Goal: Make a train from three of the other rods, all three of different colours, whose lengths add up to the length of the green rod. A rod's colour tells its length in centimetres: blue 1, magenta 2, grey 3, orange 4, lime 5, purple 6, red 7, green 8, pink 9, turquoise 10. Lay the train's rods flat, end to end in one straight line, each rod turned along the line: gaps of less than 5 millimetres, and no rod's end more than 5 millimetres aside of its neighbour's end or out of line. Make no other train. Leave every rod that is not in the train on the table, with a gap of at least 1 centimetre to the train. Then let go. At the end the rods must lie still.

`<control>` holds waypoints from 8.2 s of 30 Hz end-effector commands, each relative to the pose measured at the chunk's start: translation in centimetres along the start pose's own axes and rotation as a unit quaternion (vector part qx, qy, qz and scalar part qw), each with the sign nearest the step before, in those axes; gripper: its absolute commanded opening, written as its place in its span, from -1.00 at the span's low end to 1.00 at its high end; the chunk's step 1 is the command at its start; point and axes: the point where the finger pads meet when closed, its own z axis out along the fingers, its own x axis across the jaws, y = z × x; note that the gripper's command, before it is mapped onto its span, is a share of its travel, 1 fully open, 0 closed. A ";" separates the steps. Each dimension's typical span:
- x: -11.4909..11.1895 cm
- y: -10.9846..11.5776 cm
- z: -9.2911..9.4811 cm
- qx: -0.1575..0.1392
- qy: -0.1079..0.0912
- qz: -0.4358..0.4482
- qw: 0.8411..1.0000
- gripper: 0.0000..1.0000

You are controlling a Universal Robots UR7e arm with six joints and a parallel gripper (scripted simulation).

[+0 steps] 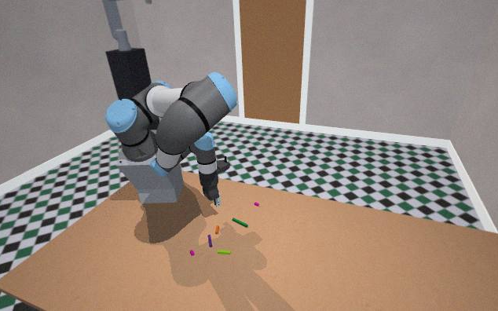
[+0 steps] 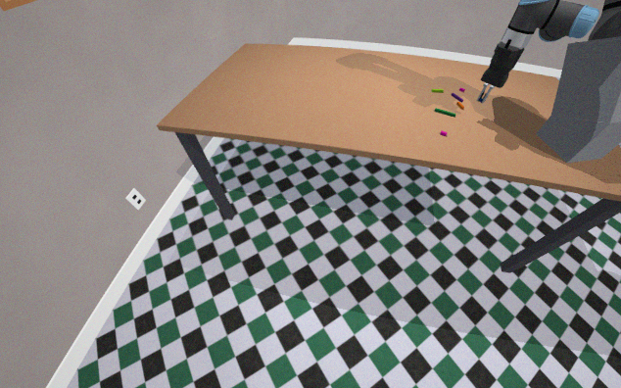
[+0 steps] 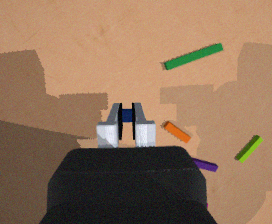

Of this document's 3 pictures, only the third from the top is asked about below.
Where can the purple rod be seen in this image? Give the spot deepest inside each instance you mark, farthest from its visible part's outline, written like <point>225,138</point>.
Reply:
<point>205,165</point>

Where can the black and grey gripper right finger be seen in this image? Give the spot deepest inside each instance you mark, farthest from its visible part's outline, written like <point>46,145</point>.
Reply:
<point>144,131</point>

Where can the small blue cube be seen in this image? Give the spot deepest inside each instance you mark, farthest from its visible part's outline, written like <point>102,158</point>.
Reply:
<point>126,115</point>

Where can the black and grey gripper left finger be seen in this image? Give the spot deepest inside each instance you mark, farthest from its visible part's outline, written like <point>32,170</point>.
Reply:
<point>110,132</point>

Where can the orange rod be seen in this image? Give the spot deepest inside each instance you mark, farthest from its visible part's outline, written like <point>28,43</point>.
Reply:
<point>176,131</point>

